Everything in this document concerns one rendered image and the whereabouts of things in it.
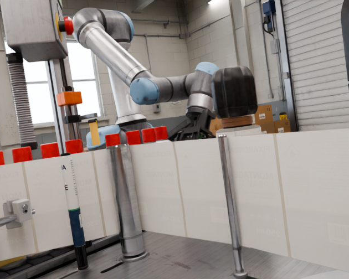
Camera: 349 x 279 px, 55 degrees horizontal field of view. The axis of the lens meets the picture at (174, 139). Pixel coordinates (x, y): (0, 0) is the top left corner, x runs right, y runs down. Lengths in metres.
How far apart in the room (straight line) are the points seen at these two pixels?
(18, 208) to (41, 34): 0.37
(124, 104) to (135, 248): 0.74
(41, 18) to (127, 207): 0.42
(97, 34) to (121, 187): 0.68
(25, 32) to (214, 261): 0.55
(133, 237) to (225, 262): 0.15
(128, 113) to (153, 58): 6.12
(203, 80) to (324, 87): 4.51
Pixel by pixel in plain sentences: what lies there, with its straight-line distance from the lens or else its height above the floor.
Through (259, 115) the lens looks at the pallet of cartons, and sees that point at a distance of 4.77.
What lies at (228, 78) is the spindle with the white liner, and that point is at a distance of 0.61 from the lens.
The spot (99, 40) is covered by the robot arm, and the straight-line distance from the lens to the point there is 1.11.
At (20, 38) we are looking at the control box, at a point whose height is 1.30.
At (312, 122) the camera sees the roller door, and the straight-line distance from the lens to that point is 5.57.
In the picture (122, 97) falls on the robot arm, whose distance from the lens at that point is 1.23.
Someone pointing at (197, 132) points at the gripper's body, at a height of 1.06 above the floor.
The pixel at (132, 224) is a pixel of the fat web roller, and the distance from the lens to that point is 0.56.
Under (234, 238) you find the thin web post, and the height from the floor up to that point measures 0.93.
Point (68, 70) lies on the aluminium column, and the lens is 0.90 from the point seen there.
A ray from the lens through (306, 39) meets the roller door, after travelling 5.61.
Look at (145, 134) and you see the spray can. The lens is 0.83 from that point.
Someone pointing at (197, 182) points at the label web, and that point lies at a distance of 0.48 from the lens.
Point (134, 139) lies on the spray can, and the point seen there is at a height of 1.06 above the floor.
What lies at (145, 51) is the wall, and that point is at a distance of 7.27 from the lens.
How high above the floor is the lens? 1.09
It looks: 3 degrees down
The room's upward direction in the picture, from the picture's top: 8 degrees counter-clockwise
